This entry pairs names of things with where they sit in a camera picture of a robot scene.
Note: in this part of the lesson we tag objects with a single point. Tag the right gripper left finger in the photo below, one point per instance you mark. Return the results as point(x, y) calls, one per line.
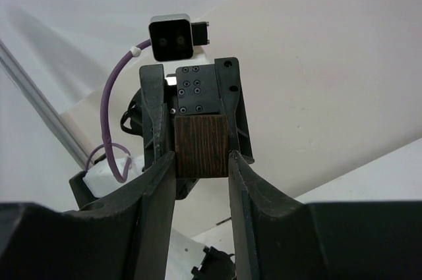
point(124, 235)

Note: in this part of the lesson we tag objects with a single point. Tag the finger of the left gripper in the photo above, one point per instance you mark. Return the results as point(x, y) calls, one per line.
point(156, 120)
point(233, 106)

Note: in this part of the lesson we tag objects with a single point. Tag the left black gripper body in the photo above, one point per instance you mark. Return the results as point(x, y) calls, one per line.
point(192, 91)

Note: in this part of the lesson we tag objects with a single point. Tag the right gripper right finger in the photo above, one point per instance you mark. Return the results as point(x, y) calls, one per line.
point(277, 237)

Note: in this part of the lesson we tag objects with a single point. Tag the dark brown wood block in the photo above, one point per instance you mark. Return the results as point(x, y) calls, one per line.
point(201, 146)

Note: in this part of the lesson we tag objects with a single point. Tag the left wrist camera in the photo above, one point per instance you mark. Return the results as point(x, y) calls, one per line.
point(174, 37)

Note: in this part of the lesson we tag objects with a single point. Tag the aluminium right rail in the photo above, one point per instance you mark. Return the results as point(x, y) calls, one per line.
point(44, 109)

